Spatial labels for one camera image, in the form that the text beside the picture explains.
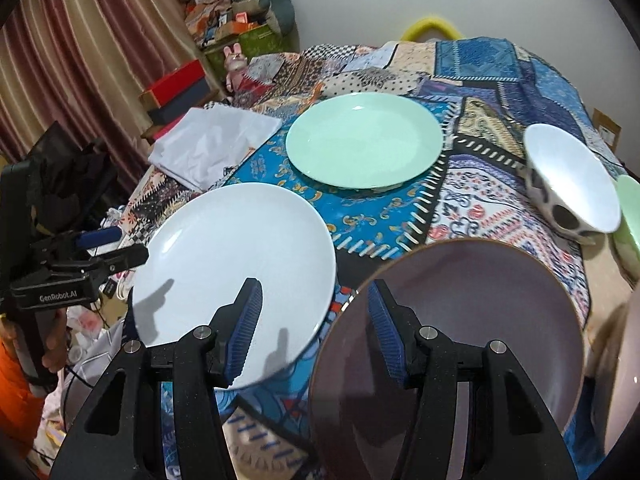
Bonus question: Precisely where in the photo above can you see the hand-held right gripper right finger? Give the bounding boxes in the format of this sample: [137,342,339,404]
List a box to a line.
[367,279,601,480]

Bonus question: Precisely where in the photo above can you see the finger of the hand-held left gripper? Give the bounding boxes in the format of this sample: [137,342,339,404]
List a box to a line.
[75,227,123,249]
[92,244,150,277]

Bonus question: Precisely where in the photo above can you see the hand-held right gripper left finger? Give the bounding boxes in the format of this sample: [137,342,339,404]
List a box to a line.
[50,277,263,480]

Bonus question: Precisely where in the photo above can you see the white plate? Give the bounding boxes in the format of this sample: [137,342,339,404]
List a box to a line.
[131,182,337,391]

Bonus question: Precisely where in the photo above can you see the mint green plate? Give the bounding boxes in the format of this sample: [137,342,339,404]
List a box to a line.
[285,91,445,191]

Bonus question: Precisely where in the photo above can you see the white bowl black spots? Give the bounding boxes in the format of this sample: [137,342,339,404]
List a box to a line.
[522,123,622,245]

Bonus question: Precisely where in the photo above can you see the person's left forearm orange sleeve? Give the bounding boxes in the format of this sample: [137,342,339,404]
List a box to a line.
[0,317,47,461]

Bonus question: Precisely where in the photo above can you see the person's left hand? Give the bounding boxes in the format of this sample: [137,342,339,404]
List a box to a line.
[41,307,69,374]

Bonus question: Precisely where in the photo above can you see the black bag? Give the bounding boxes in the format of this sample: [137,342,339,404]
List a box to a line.
[27,120,118,233]

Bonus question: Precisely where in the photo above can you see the white plastic bag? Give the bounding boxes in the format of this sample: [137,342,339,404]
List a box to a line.
[65,305,132,388]

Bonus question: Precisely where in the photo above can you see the patchwork printed blanket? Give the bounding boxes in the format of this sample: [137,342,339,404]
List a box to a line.
[115,37,626,480]

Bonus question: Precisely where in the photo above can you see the white cloth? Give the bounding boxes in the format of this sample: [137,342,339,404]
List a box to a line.
[148,107,283,192]

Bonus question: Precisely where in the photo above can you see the dark blue box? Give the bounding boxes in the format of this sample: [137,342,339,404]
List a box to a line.
[147,85,223,127]

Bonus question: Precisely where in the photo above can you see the red box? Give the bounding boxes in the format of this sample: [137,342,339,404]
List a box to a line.
[139,60,211,108]

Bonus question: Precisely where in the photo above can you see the pink striped curtain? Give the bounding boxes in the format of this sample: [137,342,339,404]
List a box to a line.
[0,0,201,196]

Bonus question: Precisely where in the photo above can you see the pink bunny toy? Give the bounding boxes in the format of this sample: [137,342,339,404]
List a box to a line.
[222,45,251,93]

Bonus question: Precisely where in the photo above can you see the pinkish plate at edge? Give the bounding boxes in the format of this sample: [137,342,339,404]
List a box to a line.
[585,290,640,461]

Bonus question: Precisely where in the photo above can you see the pile of colourful packages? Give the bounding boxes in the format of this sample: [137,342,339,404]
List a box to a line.
[185,0,271,51]

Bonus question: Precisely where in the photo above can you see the green box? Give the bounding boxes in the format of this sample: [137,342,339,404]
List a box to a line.
[202,25,286,78]

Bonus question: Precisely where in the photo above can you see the mint green bowl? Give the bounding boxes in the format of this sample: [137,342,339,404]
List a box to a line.
[612,175,640,286]

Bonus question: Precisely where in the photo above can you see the grey cushion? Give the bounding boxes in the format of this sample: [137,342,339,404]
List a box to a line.
[232,0,296,36]

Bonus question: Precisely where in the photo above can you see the cardboard box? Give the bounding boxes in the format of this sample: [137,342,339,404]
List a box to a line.
[592,107,623,153]

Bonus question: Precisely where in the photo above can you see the yellow ring cushion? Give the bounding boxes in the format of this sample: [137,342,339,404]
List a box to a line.
[402,16,463,42]

